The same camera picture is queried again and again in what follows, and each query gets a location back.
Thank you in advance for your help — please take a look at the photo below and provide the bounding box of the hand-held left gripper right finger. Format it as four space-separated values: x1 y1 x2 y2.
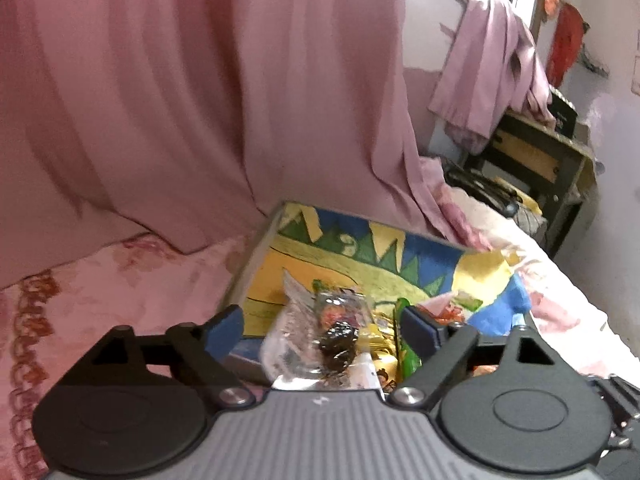
390 305 557 406

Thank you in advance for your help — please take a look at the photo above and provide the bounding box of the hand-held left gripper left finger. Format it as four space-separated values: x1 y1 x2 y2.
86 305 256 408

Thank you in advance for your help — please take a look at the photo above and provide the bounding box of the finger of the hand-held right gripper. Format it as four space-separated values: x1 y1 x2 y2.
587 375 640 461

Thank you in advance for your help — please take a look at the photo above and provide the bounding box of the green stick snack packet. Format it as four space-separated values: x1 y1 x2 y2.
392 297 425 378

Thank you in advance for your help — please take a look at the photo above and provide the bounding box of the rice cracker packet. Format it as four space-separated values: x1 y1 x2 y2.
429 291 485 327

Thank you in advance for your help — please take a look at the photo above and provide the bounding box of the white pink small packet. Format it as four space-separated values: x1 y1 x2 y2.
345 350 386 391

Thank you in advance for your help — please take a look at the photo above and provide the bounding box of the clear plastic snack packet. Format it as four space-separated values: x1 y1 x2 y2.
260 267 386 391

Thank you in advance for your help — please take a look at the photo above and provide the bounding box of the painted cardboard box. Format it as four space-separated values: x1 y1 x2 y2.
220 200 533 386

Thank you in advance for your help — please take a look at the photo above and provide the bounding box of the gold foil snack packet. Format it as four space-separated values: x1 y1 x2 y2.
357 312 401 386

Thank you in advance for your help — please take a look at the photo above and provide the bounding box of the black bag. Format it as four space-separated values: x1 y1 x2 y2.
444 159 521 217

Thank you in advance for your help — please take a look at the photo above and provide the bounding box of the yellow cloth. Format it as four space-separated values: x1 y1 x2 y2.
494 175 542 217

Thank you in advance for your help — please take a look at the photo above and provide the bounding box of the wooden desk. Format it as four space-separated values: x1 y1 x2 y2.
465 110 599 257

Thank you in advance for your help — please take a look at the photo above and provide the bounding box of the pink curtain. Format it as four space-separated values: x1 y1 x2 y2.
0 0 481 291

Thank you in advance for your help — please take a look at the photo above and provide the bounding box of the black box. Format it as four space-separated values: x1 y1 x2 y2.
547 85 579 139

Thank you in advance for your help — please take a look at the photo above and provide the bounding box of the hanging pink cloth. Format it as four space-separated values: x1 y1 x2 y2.
429 0 557 157

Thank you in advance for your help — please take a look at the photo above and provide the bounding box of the red hanging cloth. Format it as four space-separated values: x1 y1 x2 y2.
545 2 589 89

